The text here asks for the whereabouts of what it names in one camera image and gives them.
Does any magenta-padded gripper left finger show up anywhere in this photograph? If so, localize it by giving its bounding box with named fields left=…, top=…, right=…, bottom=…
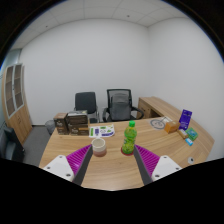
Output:
left=43, top=143, right=94, bottom=187

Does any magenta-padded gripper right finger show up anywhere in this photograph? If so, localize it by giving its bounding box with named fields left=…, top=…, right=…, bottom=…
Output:
left=133, top=143, right=183, bottom=186

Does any green drink bottle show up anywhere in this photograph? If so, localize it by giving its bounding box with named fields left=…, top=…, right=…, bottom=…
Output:
left=121, top=120, right=138, bottom=155

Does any small tan box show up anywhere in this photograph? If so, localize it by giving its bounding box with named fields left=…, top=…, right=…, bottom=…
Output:
left=176, top=128, right=189, bottom=140

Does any white and brown ceramic cup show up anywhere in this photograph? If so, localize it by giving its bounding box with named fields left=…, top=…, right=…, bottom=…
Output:
left=90, top=137, right=108, bottom=158

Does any orange box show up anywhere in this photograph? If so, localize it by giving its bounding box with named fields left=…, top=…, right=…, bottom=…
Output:
left=163, top=120, right=181, bottom=134

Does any grey mesh waste bin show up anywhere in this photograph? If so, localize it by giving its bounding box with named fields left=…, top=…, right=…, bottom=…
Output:
left=44, top=119, right=56, bottom=135

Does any clear packet with round disc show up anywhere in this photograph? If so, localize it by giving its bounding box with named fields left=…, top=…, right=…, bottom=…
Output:
left=149, top=116, right=173, bottom=130

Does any green box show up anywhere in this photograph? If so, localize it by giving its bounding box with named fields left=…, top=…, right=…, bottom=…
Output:
left=185, top=127, right=199, bottom=141

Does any large brown cardboard carton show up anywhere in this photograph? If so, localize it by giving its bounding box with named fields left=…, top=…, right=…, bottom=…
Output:
left=66, top=110, right=90, bottom=137

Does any purple box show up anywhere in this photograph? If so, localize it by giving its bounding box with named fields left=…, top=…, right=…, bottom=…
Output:
left=178, top=108, right=193, bottom=131

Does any white sticker sheet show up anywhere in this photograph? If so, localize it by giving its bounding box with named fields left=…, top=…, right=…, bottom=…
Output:
left=88, top=123, right=116, bottom=139

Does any tall wooden shelf cabinet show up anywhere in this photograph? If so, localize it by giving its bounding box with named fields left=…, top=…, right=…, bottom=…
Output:
left=1, top=63, right=33, bottom=145

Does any black office chair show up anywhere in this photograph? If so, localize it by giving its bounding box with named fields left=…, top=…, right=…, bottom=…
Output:
left=73, top=91, right=100, bottom=124

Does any grey mesh office chair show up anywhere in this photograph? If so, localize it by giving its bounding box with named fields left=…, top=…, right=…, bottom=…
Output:
left=101, top=88, right=145, bottom=123

